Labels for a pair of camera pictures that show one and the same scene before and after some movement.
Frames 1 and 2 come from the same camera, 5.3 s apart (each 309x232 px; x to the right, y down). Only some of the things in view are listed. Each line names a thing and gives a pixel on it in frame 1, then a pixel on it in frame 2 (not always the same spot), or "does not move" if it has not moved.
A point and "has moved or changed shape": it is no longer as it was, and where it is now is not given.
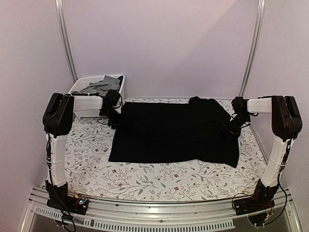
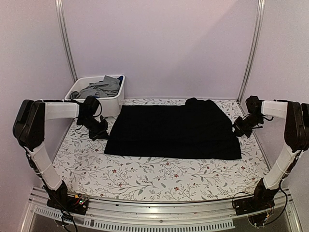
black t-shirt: [195, 132] has moved or changed shape
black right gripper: [227, 125] -> [239, 131]
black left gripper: [115, 125] -> [102, 134]
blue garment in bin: [120, 78] does not move
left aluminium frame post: [59, 8] does not move
